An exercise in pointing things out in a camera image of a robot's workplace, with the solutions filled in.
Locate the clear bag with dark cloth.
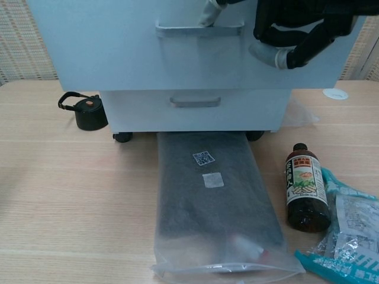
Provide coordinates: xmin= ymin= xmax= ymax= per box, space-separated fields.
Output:
xmin=149 ymin=131 xmax=307 ymax=281

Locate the white round cable grommet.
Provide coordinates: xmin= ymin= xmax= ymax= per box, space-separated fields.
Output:
xmin=322 ymin=88 xmax=350 ymax=100

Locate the medium silver drawer handle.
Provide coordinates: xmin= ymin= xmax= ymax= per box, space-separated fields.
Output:
xmin=155 ymin=20 xmax=245 ymax=38

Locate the black caster wheel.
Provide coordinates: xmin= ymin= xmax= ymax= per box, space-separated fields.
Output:
xmin=245 ymin=130 xmax=265 ymax=142
xmin=112 ymin=131 xmax=134 ymax=144

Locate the grey metal cabinet drawer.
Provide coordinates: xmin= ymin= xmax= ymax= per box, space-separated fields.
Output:
xmin=100 ymin=88 xmax=293 ymax=133

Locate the teal and clear snack bag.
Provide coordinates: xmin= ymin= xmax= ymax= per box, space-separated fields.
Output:
xmin=293 ymin=166 xmax=379 ymax=284

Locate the grey plastic drawer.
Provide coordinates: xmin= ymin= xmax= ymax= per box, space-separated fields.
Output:
xmin=25 ymin=0 xmax=365 ymax=92

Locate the brown sauce bottle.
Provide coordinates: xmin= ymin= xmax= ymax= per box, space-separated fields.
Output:
xmin=284 ymin=142 xmax=332 ymax=233

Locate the black kettle with loop handle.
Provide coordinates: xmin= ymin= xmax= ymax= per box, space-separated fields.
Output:
xmin=57 ymin=91 xmax=109 ymax=130

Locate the small silver drawer handle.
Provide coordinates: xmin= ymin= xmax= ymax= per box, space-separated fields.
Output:
xmin=169 ymin=95 xmax=222 ymax=108

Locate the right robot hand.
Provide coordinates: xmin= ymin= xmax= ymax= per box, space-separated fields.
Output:
xmin=197 ymin=0 xmax=359 ymax=71

